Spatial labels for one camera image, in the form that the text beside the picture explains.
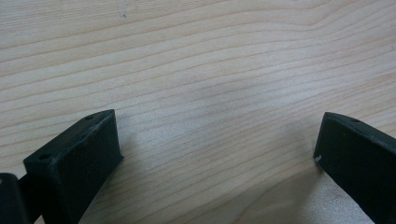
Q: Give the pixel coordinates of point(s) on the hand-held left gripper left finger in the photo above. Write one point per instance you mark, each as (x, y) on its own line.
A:
(74, 165)

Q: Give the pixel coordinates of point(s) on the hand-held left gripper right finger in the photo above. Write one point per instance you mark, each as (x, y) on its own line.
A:
(358, 161)

